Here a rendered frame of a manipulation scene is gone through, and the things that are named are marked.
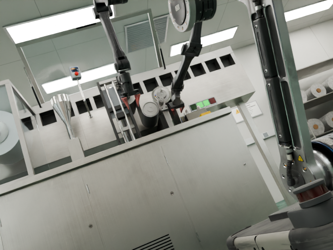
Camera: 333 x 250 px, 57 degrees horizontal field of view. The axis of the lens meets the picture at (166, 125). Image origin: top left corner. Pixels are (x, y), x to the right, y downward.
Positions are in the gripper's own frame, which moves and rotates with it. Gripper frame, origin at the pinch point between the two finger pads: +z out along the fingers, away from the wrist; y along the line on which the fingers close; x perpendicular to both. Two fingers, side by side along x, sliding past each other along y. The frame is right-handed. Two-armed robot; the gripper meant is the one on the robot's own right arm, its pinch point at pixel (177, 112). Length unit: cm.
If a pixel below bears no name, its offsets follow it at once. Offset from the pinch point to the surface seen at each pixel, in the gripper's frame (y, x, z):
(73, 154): -80, 2, 6
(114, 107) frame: -43.2, 5.8, -17.6
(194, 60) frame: 45, 62, -1
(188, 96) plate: 24.2, 34.7, 15.4
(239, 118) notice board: 172, 175, 199
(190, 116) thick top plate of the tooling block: 6.3, -8.8, -0.4
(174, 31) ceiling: 89, 228, 42
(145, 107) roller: -20.9, 10.1, -6.7
